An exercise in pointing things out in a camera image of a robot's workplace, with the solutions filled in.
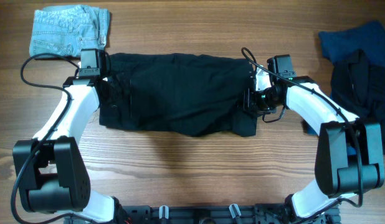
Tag black shorts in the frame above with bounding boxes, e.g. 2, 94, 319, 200
99, 53, 257, 137

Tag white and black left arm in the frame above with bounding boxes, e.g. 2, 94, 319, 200
10, 49, 131, 223

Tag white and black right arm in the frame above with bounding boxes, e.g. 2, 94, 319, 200
242, 48, 385, 223

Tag folded light blue jeans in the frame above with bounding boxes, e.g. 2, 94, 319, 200
29, 4, 110, 58

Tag black garment in pile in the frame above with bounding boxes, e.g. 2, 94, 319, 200
331, 49, 385, 154

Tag dark blue garment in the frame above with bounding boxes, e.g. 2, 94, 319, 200
304, 20, 385, 156

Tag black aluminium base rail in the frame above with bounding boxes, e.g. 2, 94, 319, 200
63, 203, 341, 224

